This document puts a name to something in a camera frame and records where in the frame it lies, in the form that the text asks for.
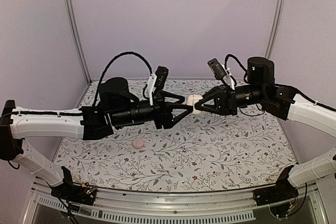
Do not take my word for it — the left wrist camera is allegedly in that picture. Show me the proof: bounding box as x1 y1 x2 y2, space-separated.
144 66 169 105

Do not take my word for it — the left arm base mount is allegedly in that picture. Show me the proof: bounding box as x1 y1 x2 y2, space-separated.
51 166 97 206

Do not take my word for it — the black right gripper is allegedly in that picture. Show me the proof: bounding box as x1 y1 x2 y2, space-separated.
193 84 266 116

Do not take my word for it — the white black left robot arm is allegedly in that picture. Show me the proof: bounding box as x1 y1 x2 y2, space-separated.
1 76 193 200

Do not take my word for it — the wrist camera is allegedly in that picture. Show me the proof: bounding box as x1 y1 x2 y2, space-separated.
207 58 235 90
144 66 169 105

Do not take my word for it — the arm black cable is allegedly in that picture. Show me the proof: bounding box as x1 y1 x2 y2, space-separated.
94 52 154 104
224 54 249 83

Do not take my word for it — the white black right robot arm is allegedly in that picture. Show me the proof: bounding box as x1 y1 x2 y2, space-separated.
188 57 335 136

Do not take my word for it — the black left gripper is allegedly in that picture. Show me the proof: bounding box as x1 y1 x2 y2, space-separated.
111 91 193 129

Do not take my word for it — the white earbuds charging case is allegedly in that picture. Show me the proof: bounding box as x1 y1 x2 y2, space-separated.
186 94 203 115

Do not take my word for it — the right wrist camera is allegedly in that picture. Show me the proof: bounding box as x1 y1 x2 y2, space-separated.
207 58 235 90

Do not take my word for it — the aluminium front rail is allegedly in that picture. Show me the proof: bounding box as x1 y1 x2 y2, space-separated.
23 178 332 223

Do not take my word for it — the floral patterned table mat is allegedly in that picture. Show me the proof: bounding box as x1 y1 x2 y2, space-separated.
54 78 299 193

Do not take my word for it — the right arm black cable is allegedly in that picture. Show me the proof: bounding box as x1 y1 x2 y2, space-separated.
224 54 249 83

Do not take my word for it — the aluminium corner post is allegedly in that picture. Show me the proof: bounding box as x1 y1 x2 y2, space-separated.
64 0 92 84
265 0 285 60

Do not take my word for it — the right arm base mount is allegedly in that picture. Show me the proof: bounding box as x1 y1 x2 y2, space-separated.
253 165 299 219

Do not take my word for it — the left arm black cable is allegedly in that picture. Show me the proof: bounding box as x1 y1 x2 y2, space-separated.
94 52 154 104

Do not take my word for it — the right aluminium corner post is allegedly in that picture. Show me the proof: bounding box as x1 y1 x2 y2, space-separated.
265 0 285 60

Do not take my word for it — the left aluminium corner post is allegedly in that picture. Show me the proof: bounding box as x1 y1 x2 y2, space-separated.
64 0 92 84

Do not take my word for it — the pinkish earbud on table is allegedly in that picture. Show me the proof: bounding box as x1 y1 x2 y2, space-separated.
132 138 144 150

